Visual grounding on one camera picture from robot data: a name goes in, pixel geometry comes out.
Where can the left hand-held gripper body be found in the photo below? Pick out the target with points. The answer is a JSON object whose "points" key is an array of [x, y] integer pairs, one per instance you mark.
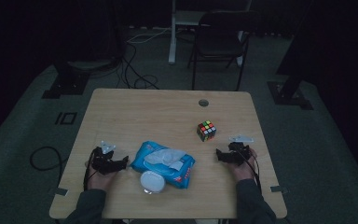
{"points": [[103, 160]]}

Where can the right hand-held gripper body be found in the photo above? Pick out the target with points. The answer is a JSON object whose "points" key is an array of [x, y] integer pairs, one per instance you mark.
{"points": [[240, 149]]}

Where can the multicoloured puzzle cube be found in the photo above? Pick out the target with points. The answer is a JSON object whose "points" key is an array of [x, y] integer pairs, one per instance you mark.
{"points": [[206, 130]]}

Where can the blue wet wipes pack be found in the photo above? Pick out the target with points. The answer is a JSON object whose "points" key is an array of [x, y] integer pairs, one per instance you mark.
{"points": [[167, 174]]}

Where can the person's left hand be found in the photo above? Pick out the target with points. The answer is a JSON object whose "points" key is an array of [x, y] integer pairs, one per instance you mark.
{"points": [[101, 179]]}

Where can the person's right hand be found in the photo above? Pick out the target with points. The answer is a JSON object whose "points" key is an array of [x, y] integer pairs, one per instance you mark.
{"points": [[244, 171]]}

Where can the grey table grommet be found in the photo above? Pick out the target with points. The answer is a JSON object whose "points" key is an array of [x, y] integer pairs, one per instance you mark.
{"points": [[203, 103]]}

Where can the grey tape piece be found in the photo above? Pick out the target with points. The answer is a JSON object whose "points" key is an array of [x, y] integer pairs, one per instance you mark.
{"points": [[278, 189]]}

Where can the black stand base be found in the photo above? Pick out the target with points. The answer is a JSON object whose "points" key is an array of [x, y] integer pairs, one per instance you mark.
{"points": [[289, 93], [65, 84]]}

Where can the black folding chair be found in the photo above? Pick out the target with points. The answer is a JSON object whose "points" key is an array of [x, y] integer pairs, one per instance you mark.
{"points": [[220, 40]]}

